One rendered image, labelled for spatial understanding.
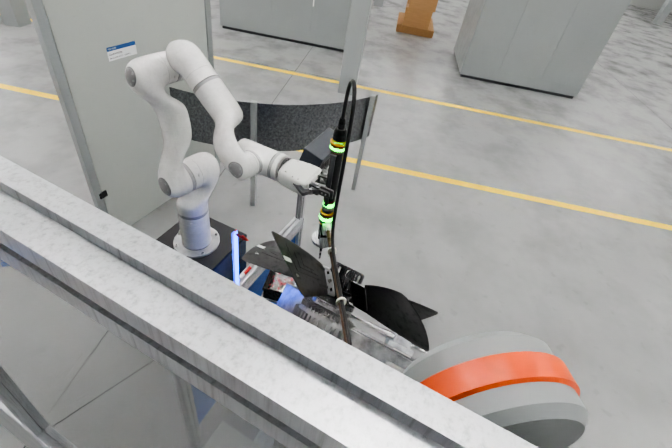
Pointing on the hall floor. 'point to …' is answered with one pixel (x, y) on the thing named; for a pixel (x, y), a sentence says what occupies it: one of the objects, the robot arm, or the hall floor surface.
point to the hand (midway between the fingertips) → (330, 188)
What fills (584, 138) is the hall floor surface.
